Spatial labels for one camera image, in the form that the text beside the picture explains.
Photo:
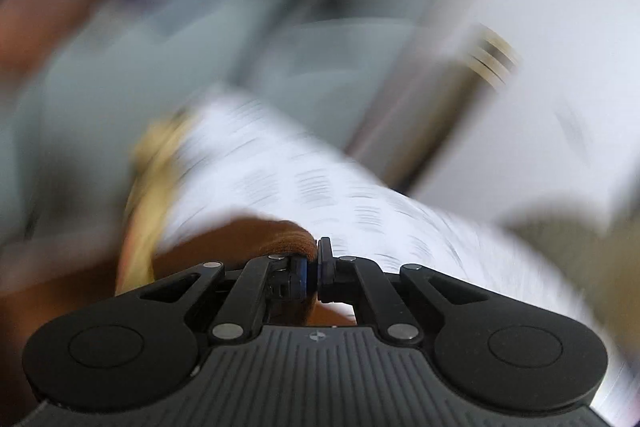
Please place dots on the brown knit garment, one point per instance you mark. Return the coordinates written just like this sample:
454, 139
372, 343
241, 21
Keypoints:
225, 241

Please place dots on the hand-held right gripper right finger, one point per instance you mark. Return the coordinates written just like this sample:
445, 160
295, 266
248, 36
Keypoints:
325, 274

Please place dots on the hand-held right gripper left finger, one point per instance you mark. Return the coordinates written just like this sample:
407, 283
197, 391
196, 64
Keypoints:
300, 278

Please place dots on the white printed bed sheet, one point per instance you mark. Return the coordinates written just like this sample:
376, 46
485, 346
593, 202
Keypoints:
310, 167

